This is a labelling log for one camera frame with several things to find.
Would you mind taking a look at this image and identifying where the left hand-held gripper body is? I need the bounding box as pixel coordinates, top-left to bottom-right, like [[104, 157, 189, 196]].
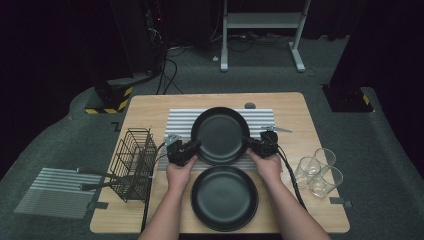
[[164, 133, 197, 168]]

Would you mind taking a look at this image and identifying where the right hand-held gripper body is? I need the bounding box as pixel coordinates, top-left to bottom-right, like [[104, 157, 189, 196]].
[[259, 125, 294, 160]]

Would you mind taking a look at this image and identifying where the black plate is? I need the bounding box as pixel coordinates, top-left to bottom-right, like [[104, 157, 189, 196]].
[[190, 165, 260, 231], [191, 199, 260, 233], [190, 106, 251, 167]]

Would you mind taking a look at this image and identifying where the black wire cutlery basket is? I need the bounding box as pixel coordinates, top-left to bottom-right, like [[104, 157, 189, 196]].
[[109, 127, 158, 203]]

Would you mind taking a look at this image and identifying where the clear drinking glass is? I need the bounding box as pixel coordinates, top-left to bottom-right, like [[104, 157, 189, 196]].
[[295, 156, 322, 190], [309, 165, 344, 199], [314, 147, 337, 168]]

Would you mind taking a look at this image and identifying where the person's left hand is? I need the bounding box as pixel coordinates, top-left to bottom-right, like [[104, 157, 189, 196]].
[[165, 155, 200, 195]]

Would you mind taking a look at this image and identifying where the person's right hand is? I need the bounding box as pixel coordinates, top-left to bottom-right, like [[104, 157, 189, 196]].
[[245, 149, 284, 188]]

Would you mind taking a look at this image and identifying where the grey striped placemat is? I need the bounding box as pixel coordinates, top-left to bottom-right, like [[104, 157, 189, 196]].
[[157, 108, 283, 173], [13, 167, 103, 220]]

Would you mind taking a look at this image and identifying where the grey metal cutlery piece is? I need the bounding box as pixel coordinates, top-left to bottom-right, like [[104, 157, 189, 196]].
[[79, 179, 134, 192], [76, 167, 134, 183]]

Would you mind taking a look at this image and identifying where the black yellow-striped stand base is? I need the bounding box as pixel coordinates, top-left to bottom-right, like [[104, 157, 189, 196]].
[[84, 78, 134, 115], [321, 84, 376, 114]]

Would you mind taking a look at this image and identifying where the black equipment tower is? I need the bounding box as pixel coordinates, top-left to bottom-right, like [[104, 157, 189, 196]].
[[109, 0, 168, 76]]

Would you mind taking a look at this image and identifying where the white metal stand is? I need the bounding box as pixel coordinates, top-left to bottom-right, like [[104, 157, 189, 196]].
[[219, 0, 313, 73]]

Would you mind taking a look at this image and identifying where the right hand-held gripper cable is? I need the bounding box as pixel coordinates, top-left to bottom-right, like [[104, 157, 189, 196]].
[[274, 144, 308, 212]]

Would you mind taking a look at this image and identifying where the hand-held gripper cable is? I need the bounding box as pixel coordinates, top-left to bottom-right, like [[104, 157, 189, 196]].
[[140, 141, 168, 234], [274, 144, 308, 212]]

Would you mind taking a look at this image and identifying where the left hand-held gripper cable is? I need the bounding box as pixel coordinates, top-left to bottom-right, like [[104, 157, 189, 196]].
[[140, 141, 168, 234]]

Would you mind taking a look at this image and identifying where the black floor cable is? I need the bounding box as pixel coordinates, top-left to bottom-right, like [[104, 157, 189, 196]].
[[155, 49, 168, 95], [163, 59, 184, 95]]

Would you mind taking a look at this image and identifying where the black cable bundle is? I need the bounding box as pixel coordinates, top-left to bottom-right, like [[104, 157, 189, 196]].
[[209, 31, 294, 53]]

